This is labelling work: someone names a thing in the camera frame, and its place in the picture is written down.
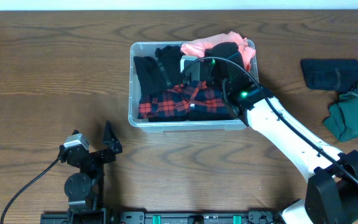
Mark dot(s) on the red plaid flannel shirt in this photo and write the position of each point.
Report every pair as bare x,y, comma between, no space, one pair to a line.
181,99

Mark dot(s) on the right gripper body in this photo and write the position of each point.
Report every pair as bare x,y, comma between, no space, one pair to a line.
217,80

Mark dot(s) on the clear plastic storage container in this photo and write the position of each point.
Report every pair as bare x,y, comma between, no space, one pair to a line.
143,49

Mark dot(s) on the pink garment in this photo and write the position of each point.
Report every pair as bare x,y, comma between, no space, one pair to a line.
198,47

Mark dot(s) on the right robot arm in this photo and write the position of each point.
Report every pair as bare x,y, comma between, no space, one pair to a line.
332,176

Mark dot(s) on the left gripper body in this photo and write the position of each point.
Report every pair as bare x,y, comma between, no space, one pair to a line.
100,160

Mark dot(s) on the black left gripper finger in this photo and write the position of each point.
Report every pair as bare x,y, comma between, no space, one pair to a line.
109,138
75,132

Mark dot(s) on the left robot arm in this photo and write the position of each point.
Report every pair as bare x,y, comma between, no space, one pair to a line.
85,189

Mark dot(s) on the dark green folded garment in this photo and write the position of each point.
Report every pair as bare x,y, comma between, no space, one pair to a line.
342,121

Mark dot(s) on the dark navy folded garment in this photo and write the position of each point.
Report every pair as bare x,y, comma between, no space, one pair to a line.
339,75

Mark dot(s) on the black garment with grey stripe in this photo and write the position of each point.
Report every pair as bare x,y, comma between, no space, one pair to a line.
159,73

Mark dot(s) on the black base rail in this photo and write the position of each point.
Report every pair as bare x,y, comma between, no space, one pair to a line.
252,217

